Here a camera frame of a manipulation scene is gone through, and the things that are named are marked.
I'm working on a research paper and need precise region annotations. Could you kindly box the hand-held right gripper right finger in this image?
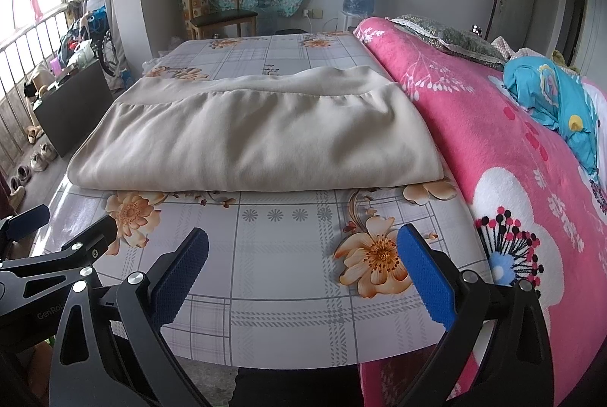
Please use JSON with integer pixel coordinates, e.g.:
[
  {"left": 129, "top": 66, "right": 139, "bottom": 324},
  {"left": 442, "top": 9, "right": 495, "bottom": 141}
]
[{"left": 396, "top": 224, "right": 555, "bottom": 407}]

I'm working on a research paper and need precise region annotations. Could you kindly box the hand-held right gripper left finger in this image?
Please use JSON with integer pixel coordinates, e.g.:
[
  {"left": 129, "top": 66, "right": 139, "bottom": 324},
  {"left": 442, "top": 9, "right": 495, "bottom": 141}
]
[{"left": 47, "top": 228, "right": 212, "bottom": 407}]

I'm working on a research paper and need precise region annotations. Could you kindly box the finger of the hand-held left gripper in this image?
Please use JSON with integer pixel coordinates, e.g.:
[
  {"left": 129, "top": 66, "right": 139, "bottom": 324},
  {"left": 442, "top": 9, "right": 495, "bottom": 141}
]
[
  {"left": 0, "top": 217, "right": 117, "bottom": 296},
  {"left": 0, "top": 204, "right": 50, "bottom": 247}
]

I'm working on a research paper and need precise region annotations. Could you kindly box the beige zip hooded jacket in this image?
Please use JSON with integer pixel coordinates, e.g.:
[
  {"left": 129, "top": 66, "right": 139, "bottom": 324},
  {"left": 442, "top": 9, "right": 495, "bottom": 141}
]
[{"left": 66, "top": 66, "right": 444, "bottom": 192}]

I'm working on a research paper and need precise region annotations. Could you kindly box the bed with floral checked sheet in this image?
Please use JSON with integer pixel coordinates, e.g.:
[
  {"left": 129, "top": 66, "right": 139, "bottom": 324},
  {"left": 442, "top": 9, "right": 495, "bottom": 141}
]
[{"left": 42, "top": 32, "right": 494, "bottom": 370}]

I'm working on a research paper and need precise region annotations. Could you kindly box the black cabinet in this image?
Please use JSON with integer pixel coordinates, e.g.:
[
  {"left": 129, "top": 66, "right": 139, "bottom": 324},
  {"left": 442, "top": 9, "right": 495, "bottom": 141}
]
[{"left": 33, "top": 61, "right": 115, "bottom": 156}]

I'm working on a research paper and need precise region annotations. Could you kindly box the pink floral blanket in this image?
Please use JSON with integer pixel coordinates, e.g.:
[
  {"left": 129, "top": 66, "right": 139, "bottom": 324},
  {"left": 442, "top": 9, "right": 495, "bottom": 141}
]
[{"left": 353, "top": 16, "right": 607, "bottom": 407}]

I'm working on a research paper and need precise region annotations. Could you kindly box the metal balcony railing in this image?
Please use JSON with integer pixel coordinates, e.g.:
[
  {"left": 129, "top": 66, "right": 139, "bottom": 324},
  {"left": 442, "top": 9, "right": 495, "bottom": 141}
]
[{"left": 0, "top": 13, "right": 67, "bottom": 180}]

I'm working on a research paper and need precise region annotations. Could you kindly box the clutter pile on cabinet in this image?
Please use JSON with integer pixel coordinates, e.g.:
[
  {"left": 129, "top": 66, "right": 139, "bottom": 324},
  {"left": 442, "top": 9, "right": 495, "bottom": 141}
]
[{"left": 24, "top": 39, "right": 96, "bottom": 97}]

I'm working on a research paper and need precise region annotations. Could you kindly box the bicycle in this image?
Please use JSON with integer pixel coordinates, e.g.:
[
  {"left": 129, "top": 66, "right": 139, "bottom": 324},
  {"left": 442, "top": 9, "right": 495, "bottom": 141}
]
[{"left": 85, "top": 6, "right": 125, "bottom": 78}]

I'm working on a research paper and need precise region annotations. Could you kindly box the blue cartoon quilt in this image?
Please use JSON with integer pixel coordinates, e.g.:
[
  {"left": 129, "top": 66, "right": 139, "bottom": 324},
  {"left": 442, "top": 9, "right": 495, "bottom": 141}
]
[{"left": 503, "top": 56, "right": 601, "bottom": 173}]

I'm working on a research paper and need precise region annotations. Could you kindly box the grey floral pillow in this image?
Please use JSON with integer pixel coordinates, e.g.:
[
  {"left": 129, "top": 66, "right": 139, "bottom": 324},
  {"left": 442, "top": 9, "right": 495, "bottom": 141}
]
[{"left": 386, "top": 13, "right": 506, "bottom": 66}]

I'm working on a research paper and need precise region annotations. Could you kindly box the stack of brown patterned boxes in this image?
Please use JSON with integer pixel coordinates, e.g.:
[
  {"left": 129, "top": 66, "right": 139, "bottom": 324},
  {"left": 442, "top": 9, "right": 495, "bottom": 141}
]
[{"left": 180, "top": 0, "right": 209, "bottom": 39}]

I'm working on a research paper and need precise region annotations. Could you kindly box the wooden chair with dark seat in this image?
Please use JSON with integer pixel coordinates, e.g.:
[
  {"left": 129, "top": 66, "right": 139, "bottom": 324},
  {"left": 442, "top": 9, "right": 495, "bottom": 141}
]
[{"left": 182, "top": 0, "right": 259, "bottom": 40}]

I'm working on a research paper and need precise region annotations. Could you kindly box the white water dispenser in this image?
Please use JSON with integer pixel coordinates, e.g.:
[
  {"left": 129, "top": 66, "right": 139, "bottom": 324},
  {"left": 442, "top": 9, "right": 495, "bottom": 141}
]
[{"left": 339, "top": 11, "right": 368, "bottom": 31}]

